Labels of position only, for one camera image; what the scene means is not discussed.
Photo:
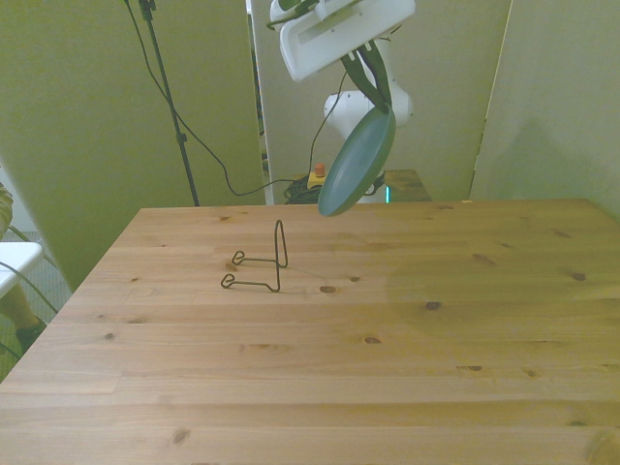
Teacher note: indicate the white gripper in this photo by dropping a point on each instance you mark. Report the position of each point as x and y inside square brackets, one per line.
[315, 53]

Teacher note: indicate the teal round plate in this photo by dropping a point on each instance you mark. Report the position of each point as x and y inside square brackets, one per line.
[358, 160]

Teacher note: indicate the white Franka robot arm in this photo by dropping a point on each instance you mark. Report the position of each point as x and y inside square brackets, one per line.
[356, 104]

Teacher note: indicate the yellow emergency stop button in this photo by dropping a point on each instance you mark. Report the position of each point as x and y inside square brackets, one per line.
[318, 176]

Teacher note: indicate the black tripod pole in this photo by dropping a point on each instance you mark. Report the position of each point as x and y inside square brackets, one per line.
[167, 97]

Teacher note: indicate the white stool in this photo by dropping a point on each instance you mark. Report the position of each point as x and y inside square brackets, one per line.
[14, 261]

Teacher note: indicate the dark shoe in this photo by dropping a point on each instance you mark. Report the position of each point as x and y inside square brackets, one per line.
[30, 333]

